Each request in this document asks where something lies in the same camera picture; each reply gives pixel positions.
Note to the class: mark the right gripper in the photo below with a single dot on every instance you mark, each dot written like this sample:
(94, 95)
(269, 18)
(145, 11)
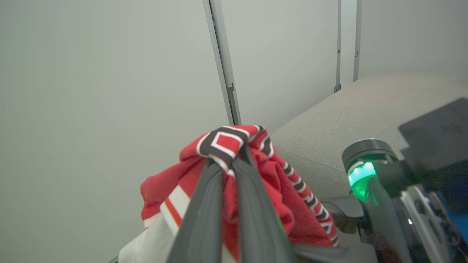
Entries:
(369, 153)

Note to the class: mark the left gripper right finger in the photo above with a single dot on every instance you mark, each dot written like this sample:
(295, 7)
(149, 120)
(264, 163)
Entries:
(252, 219)

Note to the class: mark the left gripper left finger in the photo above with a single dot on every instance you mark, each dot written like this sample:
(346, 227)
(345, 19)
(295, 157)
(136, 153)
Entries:
(204, 219)

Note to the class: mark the red white patterned garment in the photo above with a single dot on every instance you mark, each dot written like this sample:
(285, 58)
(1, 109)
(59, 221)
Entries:
(278, 182)

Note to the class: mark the grey fabric sofa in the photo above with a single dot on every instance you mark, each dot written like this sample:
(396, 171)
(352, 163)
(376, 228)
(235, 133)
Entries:
(365, 109)

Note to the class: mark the right wrist camera blue mount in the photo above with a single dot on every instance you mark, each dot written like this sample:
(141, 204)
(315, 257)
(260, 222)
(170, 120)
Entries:
(435, 135)

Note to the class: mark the white partition panel grey frame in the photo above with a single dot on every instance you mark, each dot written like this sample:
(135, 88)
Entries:
(109, 109)
(285, 54)
(413, 33)

